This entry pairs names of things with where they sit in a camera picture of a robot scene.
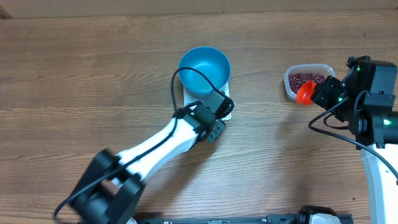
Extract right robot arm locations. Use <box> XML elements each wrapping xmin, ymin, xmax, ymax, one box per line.
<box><xmin>305</xmin><ymin>55</ymin><xmax>397</xmax><ymax>223</ymax></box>

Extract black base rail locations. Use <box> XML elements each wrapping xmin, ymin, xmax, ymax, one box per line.
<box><xmin>136</xmin><ymin>205</ymin><xmax>354</xmax><ymax>224</ymax></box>

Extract blue bowl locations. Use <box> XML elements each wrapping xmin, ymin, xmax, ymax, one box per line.
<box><xmin>178</xmin><ymin>46</ymin><xmax>231</xmax><ymax>96</ymax></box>

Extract red measuring scoop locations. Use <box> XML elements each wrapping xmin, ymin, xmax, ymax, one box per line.
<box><xmin>295</xmin><ymin>80</ymin><xmax>316</xmax><ymax>105</ymax></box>

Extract white kitchen scale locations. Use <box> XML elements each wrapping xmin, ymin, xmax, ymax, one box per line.
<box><xmin>183</xmin><ymin>83</ymin><xmax>231</xmax><ymax>121</ymax></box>

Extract clear plastic container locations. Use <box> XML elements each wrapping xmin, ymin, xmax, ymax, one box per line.
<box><xmin>284</xmin><ymin>63</ymin><xmax>336</xmax><ymax>101</ymax></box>

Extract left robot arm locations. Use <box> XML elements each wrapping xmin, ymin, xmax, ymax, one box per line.
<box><xmin>64</xmin><ymin>101</ymin><xmax>234</xmax><ymax>224</ymax></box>

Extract red beans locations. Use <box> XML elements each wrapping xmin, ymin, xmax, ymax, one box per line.
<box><xmin>288</xmin><ymin>73</ymin><xmax>326</xmax><ymax>94</ymax></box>

